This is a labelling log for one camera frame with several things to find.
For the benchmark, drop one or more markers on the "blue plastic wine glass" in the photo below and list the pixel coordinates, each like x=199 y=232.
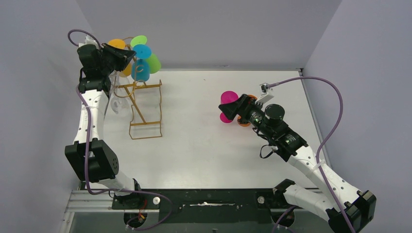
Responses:
x=140 y=68

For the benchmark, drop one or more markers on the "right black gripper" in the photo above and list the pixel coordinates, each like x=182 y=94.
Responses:
x=246 y=105

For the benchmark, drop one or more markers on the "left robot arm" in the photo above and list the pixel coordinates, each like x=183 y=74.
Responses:
x=92 y=160

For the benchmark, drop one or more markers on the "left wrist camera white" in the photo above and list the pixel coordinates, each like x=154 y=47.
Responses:
x=91 y=41

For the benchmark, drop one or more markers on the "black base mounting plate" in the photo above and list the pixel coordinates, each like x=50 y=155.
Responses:
x=191 y=206

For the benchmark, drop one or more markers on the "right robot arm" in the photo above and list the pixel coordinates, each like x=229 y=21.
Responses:
x=341 y=205

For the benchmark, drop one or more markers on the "yellow-orange plastic wine glass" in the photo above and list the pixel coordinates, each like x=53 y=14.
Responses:
x=120 y=44

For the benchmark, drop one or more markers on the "clear wine glass lower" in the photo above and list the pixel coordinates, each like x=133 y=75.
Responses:
x=119 y=105

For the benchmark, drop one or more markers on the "gold wire glass rack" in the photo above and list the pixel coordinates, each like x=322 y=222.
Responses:
x=145 y=101

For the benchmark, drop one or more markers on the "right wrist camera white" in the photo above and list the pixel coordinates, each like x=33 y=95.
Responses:
x=266 y=93

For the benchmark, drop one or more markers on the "green plastic wine glass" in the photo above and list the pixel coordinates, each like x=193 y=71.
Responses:
x=153 y=61

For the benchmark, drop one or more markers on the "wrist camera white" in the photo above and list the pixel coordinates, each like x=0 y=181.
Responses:
x=91 y=41
x=266 y=93

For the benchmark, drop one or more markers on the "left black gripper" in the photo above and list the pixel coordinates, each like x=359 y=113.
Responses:
x=113 y=58

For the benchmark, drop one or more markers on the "orange plastic wine glass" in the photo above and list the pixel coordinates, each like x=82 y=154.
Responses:
x=245 y=108

